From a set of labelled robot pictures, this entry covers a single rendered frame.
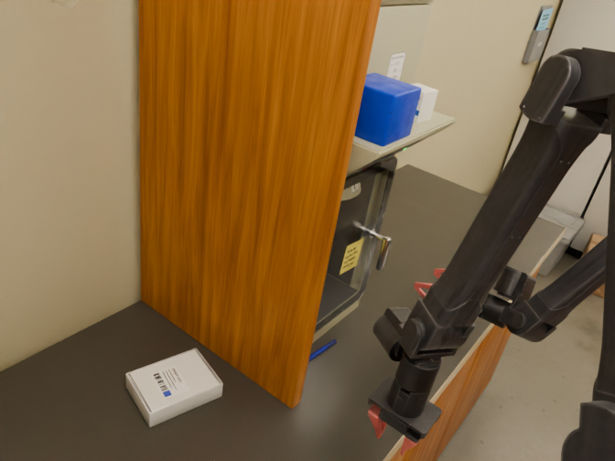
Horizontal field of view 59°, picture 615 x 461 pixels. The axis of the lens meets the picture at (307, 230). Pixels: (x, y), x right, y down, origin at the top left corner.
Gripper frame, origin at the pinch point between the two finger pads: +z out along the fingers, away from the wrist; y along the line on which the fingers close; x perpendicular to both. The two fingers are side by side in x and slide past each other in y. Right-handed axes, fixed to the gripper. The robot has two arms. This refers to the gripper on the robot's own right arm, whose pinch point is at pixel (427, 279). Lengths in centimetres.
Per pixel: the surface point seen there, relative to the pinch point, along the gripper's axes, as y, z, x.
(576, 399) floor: -147, -33, 109
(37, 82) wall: 60, 56, -37
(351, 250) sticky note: 10.8, 15.1, -4.7
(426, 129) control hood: 11.6, 3.4, -36.3
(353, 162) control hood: 30.6, 6.7, -32.0
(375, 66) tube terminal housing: 18, 13, -46
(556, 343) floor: -183, -12, 105
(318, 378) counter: 24.3, 9.6, 21.3
